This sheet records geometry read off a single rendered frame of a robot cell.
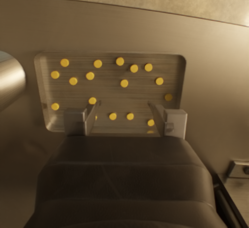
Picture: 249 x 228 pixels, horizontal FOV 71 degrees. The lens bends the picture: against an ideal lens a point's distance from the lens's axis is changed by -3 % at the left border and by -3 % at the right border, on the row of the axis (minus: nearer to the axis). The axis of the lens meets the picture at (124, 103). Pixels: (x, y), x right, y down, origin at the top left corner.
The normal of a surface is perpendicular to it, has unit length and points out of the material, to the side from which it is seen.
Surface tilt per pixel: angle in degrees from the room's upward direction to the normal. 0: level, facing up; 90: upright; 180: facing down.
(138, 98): 0
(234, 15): 0
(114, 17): 0
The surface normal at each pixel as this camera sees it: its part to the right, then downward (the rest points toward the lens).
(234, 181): 0.12, -0.91
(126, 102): 0.00, 0.41
